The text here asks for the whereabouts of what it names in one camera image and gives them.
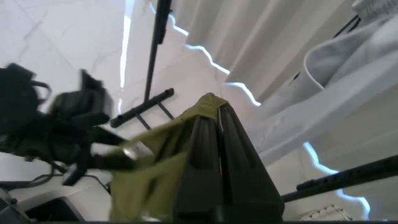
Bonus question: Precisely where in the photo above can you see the white curtain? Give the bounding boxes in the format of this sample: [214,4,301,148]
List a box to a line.
[169,0,355,103]

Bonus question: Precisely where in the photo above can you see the white laundry basket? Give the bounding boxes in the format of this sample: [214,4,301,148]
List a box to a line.
[300,203,354,222]

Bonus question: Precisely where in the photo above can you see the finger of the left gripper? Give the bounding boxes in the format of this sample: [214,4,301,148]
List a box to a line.
[91,152,137,171]

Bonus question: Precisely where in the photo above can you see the green garment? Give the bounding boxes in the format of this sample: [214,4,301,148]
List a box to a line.
[107,92,229,222]

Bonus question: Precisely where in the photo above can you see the black clothes rack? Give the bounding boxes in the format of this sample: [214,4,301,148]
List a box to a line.
[110,0,398,203]

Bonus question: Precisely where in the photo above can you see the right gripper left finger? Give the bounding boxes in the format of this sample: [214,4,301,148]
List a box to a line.
[175,114,223,222]

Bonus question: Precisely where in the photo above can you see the pale grey shorts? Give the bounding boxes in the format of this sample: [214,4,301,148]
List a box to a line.
[251,0,398,166]

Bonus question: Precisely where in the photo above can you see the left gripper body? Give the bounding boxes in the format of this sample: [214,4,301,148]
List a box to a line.
[18,118,125,187]

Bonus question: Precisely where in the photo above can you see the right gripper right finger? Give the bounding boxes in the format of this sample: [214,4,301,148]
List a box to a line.
[219,104,285,222]

